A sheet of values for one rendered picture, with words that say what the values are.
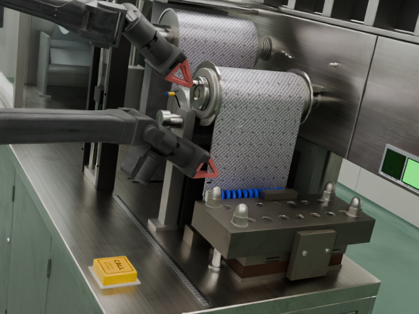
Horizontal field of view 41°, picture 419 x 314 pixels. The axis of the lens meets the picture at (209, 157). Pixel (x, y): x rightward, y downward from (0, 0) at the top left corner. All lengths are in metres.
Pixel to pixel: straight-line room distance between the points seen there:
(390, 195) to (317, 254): 3.21
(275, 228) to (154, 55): 0.44
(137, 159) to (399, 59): 0.60
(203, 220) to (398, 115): 0.48
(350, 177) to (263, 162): 3.41
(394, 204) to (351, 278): 3.09
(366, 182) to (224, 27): 3.26
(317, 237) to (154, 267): 0.36
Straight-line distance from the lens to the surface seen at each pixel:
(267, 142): 1.34
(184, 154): 1.21
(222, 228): 1.16
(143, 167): 1.17
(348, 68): 1.40
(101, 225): 1.38
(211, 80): 1.25
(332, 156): 1.68
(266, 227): 1.19
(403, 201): 4.38
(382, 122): 1.31
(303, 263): 1.26
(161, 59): 1.20
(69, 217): 1.41
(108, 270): 1.15
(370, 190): 4.60
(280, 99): 1.33
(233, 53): 1.51
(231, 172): 1.32
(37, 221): 1.67
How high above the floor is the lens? 1.50
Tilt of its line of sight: 18 degrees down
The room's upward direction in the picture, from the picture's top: 10 degrees clockwise
